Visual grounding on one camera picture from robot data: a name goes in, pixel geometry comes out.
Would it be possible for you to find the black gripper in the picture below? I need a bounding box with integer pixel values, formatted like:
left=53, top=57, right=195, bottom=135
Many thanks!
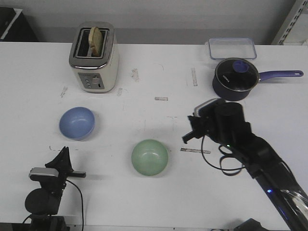
left=40, top=146, right=86, bottom=195
left=182, top=106, right=223, bottom=144

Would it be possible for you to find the blue plastic bowl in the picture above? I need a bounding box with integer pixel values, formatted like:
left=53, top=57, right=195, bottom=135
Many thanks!
left=59, top=107, right=96, bottom=141

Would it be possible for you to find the green plastic bowl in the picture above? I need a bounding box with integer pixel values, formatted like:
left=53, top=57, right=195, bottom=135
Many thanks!
left=131, top=139, right=168, bottom=176

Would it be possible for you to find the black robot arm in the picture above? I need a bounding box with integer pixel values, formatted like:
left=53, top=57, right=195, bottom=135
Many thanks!
left=25, top=147, right=86, bottom=231
left=182, top=99, right=308, bottom=231

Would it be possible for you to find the dark blue saucepan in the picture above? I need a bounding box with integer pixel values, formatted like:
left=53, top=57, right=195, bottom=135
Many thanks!
left=212, top=58, right=304, bottom=102

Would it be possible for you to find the glass pot lid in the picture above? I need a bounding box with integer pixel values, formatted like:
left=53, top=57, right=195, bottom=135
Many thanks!
left=215, top=58, right=259, bottom=92

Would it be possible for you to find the clear plastic food container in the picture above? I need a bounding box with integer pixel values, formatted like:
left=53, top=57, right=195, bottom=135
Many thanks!
left=205, top=38, right=257, bottom=60

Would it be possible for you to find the cream two-slot toaster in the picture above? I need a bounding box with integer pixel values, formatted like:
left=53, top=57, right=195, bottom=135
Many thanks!
left=69, top=22, right=119, bottom=93

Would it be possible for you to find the toast slice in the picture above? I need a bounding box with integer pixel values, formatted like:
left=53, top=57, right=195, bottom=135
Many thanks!
left=88, top=27, right=103, bottom=57

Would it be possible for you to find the black box in corner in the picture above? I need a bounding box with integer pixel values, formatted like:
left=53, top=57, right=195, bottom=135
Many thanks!
left=0, top=7, right=39, bottom=42

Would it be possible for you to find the white metal shelf upright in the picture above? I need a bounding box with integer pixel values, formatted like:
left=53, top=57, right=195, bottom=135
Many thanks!
left=271, top=0, right=308, bottom=45

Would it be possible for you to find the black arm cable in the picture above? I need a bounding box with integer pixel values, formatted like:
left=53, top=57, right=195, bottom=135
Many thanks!
left=201, top=134, right=245, bottom=176
left=65, top=179, right=85, bottom=229

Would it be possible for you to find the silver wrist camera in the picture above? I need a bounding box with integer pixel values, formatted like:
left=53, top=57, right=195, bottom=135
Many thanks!
left=28, top=167, right=59, bottom=181
left=193, top=98, right=226, bottom=118

